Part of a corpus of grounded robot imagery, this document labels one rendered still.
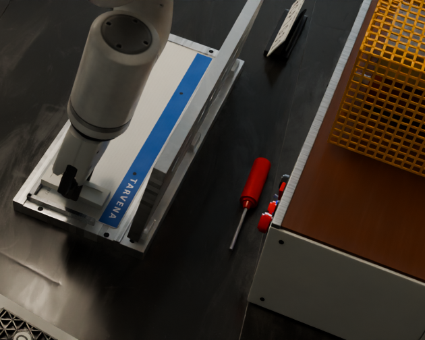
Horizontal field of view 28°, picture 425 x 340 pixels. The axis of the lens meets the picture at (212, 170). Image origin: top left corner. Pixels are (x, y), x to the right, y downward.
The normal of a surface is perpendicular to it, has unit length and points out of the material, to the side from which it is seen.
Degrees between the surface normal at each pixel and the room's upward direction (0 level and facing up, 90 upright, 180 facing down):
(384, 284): 90
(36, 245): 0
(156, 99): 0
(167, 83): 0
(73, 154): 85
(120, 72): 94
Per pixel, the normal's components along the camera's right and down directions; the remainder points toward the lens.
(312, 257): -0.35, 0.70
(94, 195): 0.21, -0.59
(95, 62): -0.62, 0.50
